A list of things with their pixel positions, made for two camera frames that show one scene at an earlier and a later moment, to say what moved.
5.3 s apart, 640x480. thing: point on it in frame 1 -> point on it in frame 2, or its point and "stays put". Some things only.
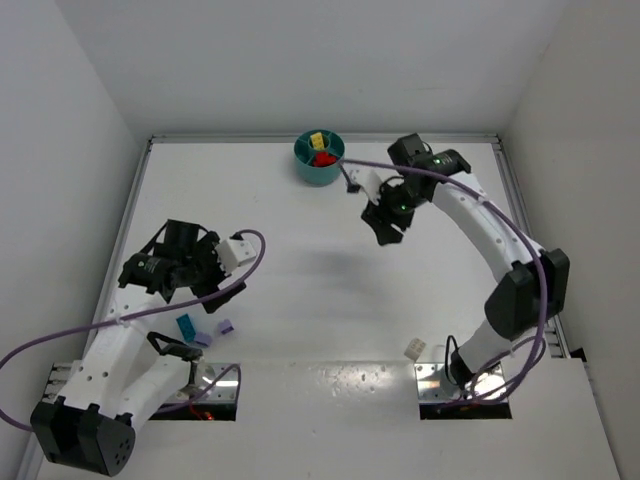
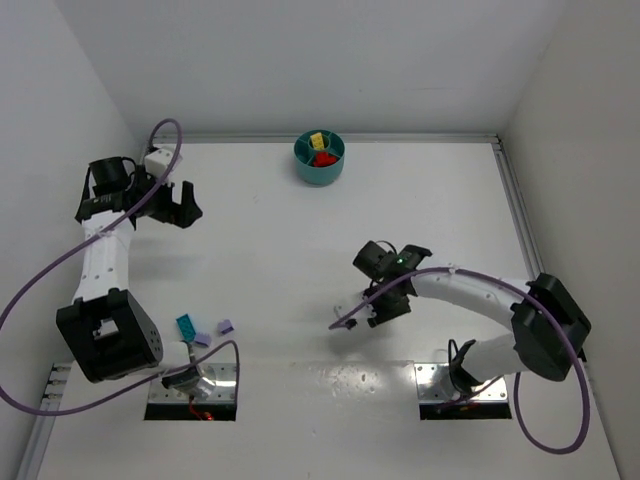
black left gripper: x=209 y=273 -> x=167 y=206
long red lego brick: x=321 y=159 stays put
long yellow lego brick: x=317 y=141 stays put
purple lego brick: x=225 y=326 stays put
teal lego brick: x=187 y=328 stays put
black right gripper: x=380 y=218 -> x=388 y=305
